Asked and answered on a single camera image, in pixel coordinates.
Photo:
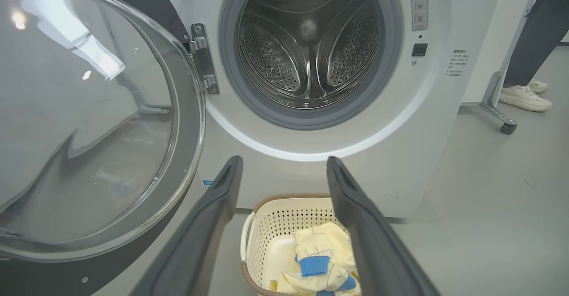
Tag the dark trouser leg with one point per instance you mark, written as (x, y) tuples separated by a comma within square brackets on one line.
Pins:
[(538, 29)]

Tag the stainless steel washing machine drum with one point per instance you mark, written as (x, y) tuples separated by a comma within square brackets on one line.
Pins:
[(311, 42)]

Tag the black door lock latch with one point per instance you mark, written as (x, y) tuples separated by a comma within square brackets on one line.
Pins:
[(419, 50)]

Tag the white front-load washing machine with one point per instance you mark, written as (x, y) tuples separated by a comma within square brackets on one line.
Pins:
[(400, 131)]

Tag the blue energy label sticker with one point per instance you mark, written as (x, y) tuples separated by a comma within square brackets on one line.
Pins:
[(207, 185)]

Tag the white partition panel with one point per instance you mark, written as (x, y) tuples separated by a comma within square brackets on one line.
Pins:
[(489, 20)]

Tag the grey metal caster leg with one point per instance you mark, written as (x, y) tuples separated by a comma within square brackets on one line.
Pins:
[(491, 96)]

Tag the metal washer door hinge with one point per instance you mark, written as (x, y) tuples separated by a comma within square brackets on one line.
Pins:
[(203, 60)]

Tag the cream sneaker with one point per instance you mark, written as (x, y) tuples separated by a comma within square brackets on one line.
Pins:
[(524, 99), (538, 86)]

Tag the cream garment with blue cuffs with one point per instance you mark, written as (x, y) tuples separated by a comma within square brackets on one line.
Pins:
[(302, 285), (320, 242)]

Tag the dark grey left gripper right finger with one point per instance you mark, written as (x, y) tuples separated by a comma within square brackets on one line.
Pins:
[(378, 256)]

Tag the white warning sticker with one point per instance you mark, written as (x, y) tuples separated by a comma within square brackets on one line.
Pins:
[(418, 2)]

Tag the cream perforated basket brown rim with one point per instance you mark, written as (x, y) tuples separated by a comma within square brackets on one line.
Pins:
[(275, 216)]

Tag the round dark glass washer door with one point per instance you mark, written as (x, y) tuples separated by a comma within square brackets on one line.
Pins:
[(89, 109)]

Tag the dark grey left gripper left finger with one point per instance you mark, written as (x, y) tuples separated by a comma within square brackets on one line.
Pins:
[(191, 251)]

